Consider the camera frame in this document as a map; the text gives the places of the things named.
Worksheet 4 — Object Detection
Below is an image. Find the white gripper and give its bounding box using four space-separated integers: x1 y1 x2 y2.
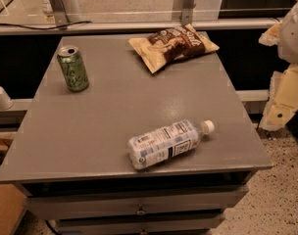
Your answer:
259 1 298 131

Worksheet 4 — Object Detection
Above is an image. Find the clear plastic water bottle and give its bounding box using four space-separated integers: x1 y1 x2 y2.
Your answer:
127 119 215 170

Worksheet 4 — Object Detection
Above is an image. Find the green soda can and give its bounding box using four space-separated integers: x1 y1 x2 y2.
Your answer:
57 45 89 92

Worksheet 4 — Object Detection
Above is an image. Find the brown chip bag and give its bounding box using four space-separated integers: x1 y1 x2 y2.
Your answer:
128 23 220 73

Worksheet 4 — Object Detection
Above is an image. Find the lower grey drawer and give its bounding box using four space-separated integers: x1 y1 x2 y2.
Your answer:
57 211 224 235

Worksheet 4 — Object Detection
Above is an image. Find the grey drawer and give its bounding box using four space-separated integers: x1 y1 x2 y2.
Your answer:
57 211 224 235
25 185 248 219

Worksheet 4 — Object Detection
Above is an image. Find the grey drawer cabinet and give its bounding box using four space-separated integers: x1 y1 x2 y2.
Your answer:
0 31 274 235

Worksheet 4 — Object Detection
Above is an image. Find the white pipe background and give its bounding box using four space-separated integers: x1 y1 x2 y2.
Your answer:
42 0 82 24

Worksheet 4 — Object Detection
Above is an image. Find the upper grey drawer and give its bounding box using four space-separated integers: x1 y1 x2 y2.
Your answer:
25 185 248 219

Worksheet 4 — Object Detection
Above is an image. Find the white pipe left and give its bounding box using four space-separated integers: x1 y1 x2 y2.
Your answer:
0 86 14 110

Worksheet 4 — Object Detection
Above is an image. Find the cardboard box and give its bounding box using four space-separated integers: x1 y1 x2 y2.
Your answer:
0 184 25 235

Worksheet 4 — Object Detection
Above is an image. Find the metal bracket centre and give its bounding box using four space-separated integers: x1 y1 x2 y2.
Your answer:
181 0 195 25

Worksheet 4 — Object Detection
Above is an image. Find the metal bracket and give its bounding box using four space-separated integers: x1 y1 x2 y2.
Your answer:
181 0 195 25
49 0 68 26

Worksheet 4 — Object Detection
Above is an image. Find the metal bracket left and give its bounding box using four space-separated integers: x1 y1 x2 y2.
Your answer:
49 0 68 26

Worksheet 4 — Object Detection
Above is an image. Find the black cable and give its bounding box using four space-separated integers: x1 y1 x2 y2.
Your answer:
0 20 93 30

